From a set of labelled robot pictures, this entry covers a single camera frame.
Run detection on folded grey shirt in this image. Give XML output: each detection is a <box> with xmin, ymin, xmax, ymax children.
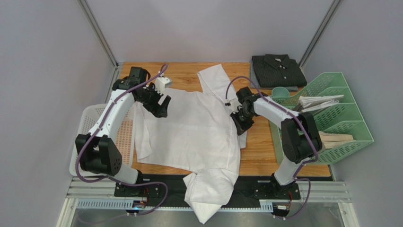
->
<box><xmin>249</xmin><ymin>60</ymin><xmax>298</xmax><ymax>92</ymax></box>

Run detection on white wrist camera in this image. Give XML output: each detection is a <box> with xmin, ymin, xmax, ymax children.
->
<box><xmin>225</xmin><ymin>98</ymin><xmax>242</xmax><ymax>114</ymax></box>
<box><xmin>155</xmin><ymin>77</ymin><xmax>173</xmax><ymax>94</ymax></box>

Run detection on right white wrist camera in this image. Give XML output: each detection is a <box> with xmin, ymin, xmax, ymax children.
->
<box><xmin>225</xmin><ymin>98</ymin><xmax>242</xmax><ymax>114</ymax></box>

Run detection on folded dark striped shirt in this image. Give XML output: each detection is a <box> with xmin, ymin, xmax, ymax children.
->
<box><xmin>252</xmin><ymin>54</ymin><xmax>307</xmax><ymax>88</ymax></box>

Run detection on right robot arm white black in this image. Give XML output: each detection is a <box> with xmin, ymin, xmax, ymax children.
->
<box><xmin>225</xmin><ymin>87</ymin><xmax>322</xmax><ymax>186</ymax></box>

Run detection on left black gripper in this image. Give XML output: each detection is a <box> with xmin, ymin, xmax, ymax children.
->
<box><xmin>137</xmin><ymin>83</ymin><xmax>171</xmax><ymax>118</ymax></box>

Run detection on stack of white papers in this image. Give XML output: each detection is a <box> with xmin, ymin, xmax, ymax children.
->
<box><xmin>292</xmin><ymin>95</ymin><xmax>344</xmax><ymax>113</ymax></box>

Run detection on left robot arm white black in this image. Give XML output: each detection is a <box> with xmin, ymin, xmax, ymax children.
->
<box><xmin>75</xmin><ymin>63</ymin><xmax>173</xmax><ymax>187</ymax></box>

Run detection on green file organizer rack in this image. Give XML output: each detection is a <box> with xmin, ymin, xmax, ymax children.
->
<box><xmin>273</xmin><ymin>72</ymin><xmax>374</xmax><ymax>165</ymax></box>

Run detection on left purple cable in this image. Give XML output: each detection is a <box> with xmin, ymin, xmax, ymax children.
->
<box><xmin>74</xmin><ymin>63</ymin><xmax>169</xmax><ymax>218</ymax></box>

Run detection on green cup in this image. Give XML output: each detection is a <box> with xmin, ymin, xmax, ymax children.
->
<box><xmin>272</xmin><ymin>87</ymin><xmax>290</xmax><ymax>98</ymax></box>

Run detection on aluminium frame rail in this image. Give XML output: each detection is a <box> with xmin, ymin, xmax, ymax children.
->
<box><xmin>77</xmin><ymin>0</ymin><xmax>119</xmax><ymax>68</ymax></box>

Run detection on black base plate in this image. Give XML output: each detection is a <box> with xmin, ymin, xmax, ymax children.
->
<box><xmin>114</xmin><ymin>174</ymin><xmax>333</xmax><ymax>209</ymax></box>

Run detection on white long sleeve shirt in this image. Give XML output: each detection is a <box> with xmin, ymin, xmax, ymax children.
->
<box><xmin>133</xmin><ymin>64</ymin><xmax>246</xmax><ymax>224</ymax></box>

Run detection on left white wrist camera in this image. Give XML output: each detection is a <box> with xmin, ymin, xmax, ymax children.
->
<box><xmin>155</xmin><ymin>77</ymin><xmax>173</xmax><ymax>94</ymax></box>

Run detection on brown paper stack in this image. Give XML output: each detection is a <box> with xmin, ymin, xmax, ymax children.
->
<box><xmin>319</xmin><ymin>131</ymin><xmax>355</xmax><ymax>150</ymax></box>

